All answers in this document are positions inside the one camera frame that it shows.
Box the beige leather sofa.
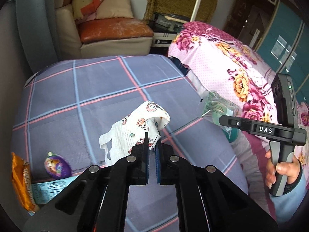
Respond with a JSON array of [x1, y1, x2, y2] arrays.
[[54, 0, 154, 60]]

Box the teal wardrobe doors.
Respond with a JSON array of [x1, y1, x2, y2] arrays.
[[257, 3, 308, 103]]

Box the purple plaid table cloth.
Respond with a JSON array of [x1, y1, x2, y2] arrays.
[[10, 54, 249, 232]]

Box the green clear snack wrapper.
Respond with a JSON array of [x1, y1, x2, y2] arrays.
[[201, 91, 240, 142]]

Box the orange sofa seat cushion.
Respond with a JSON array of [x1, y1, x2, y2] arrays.
[[77, 18, 154, 44]]

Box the beige pillow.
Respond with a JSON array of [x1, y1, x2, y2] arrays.
[[96, 0, 134, 19]]

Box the black stereo equipment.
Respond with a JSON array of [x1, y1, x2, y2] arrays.
[[149, 13, 190, 47]]

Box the orange snack bag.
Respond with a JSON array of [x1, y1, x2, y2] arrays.
[[11, 152, 40, 213]]

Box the white cartoon print wrapper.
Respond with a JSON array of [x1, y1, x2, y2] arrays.
[[99, 101, 170, 166]]

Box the person right hand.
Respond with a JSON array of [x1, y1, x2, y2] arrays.
[[265, 150, 301, 189]]

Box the light blue paper packet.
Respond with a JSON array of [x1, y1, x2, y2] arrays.
[[31, 175, 78, 208]]

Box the blue right sleeve forearm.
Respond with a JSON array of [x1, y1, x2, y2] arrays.
[[270, 168, 307, 224]]

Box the purple foil egg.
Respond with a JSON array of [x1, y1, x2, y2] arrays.
[[44, 152, 72, 180]]

